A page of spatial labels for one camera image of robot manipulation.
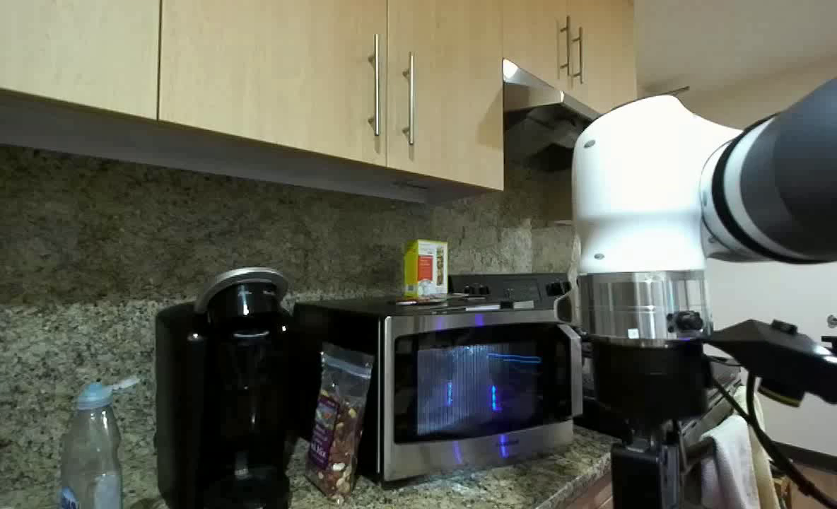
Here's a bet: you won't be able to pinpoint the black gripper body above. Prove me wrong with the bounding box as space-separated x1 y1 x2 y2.
590 340 708 436

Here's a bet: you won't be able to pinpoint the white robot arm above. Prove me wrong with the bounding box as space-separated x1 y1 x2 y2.
570 79 837 436

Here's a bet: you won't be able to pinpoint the white hanging towel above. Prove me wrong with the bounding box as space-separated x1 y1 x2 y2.
701 414 767 509

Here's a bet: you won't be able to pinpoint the stainless steel microwave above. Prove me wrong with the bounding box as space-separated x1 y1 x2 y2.
293 300 582 482

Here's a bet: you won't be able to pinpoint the stainless range hood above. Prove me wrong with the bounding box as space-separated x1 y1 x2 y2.
501 58 597 171

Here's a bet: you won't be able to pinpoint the clear bag of nuts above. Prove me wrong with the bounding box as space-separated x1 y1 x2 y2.
306 344 373 502

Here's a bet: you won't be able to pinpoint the wooden upper cabinets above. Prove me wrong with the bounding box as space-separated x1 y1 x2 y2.
0 0 637 197

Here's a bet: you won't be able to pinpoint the black coffee maker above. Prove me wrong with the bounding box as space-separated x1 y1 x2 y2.
152 265 296 509

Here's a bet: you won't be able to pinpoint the clear plastic water bottle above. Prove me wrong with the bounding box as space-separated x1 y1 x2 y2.
57 375 139 509

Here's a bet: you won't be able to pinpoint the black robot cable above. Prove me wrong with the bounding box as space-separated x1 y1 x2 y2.
709 371 837 509

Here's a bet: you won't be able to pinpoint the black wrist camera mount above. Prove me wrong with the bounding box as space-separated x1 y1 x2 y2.
709 320 837 406

